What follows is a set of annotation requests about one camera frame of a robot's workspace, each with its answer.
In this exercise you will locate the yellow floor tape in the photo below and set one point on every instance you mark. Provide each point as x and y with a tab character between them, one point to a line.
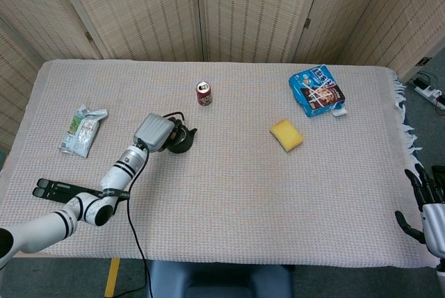
112	277

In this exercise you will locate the red cartoon face drink can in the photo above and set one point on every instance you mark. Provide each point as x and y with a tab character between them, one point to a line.
204	96

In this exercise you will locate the white and green foil bag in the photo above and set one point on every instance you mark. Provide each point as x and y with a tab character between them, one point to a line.
81	133

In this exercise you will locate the brass screen hinge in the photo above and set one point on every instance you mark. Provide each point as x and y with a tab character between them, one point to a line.
307	22
89	36

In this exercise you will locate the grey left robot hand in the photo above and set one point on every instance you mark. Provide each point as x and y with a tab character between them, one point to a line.
153	133

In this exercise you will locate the pinkish waffle weave tablecloth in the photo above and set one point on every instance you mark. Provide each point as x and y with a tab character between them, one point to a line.
243	190

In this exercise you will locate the yellow sponge with green base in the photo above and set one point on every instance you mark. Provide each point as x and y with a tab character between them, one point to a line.
286	135

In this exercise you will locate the black plastic tray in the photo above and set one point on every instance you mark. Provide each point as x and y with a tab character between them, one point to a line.
55	188

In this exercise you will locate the woven folding screen panel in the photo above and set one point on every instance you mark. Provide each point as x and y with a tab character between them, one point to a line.
15	86
257	9
413	16
45	9
139	9
347	16

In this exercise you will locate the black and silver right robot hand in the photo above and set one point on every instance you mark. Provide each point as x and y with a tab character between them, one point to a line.
432	214

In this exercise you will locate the white power strip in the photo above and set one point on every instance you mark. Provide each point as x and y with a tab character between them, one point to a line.
431	94

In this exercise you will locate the black lid with wooden knob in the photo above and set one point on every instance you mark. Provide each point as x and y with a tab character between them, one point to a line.
176	135

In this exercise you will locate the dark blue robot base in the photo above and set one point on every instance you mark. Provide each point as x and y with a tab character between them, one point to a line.
222	280

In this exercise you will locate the blue snack multipack bag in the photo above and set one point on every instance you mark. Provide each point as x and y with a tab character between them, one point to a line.
314	93

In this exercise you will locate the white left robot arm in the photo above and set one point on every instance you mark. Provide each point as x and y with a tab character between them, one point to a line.
120	173

